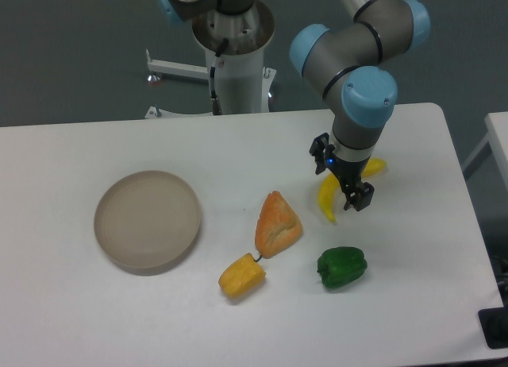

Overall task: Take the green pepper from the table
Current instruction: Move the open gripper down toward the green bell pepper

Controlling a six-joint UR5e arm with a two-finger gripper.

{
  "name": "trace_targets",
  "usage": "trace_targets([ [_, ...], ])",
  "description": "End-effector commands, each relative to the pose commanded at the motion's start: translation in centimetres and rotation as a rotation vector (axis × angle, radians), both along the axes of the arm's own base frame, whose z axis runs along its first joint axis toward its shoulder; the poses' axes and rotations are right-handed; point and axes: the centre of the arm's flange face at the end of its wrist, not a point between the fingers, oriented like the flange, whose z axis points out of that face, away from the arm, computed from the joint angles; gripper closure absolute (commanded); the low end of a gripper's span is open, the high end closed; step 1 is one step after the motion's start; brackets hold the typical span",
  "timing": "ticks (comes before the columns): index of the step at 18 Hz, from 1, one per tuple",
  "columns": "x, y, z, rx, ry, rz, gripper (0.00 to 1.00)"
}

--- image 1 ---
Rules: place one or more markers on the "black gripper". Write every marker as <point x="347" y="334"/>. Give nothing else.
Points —
<point x="358" y="193"/>

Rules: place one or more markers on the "green bell pepper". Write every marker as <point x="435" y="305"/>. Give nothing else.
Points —
<point x="340" y="266"/>

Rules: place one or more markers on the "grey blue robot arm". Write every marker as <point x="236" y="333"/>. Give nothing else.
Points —
<point x="342" y="67"/>

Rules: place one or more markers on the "yellow banana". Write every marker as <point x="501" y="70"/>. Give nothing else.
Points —
<point x="330" y="185"/>

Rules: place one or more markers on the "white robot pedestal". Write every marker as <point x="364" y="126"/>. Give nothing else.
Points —
<point x="239" y="81"/>

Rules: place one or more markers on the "beige round plate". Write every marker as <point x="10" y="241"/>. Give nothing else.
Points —
<point x="147" y="222"/>

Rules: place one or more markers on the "orange bread wedge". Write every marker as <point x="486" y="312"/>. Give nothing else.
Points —
<point x="278" y="227"/>

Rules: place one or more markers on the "black box at edge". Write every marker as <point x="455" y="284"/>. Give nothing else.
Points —
<point x="494" y="326"/>

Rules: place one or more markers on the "yellow pepper piece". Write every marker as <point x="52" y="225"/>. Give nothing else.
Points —
<point x="242" y="275"/>

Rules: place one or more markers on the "white side table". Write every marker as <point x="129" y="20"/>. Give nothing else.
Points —
<point x="493" y="142"/>

